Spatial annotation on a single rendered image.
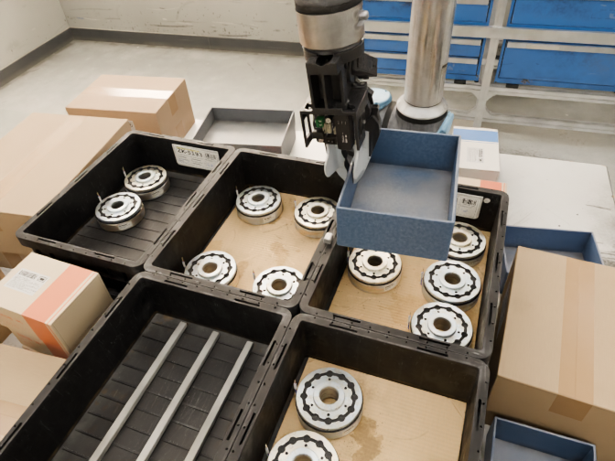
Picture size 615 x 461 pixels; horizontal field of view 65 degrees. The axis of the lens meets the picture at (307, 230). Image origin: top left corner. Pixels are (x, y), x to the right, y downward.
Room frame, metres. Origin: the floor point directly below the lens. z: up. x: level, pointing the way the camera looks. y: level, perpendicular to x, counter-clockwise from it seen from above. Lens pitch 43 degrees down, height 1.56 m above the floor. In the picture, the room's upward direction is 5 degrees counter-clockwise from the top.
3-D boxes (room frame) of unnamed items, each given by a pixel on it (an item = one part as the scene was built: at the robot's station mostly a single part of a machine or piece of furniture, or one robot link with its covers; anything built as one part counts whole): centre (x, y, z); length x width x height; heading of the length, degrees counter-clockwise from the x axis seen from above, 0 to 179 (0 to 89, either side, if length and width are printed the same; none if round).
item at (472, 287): (0.57, -0.26, 0.86); 0.10 x 0.10 x 0.01
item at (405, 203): (0.55, -0.14, 1.11); 0.20 x 0.15 x 0.07; 162
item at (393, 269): (0.63, -0.12, 0.86); 0.10 x 0.10 x 0.01
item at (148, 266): (0.72, 0.09, 0.92); 0.40 x 0.30 x 0.02; 157
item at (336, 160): (0.56, -0.04, 1.16); 0.06 x 0.03 x 0.09; 158
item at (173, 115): (1.43, 0.53, 0.78); 0.30 x 0.22 x 0.16; 75
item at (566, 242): (0.71, -0.52, 0.74); 0.20 x 0.15 x 0.07; 76
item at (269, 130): (1.28, 0.16, 0.78); 0.27 x 0.20 x 0.05; 77
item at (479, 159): (1.09, -0.47, 0.75); 0.20 x 0.12 x 0.09; 163
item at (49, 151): (1.04, 0.66, 0.80); 0.40 x 0.30 x 0.20; 164
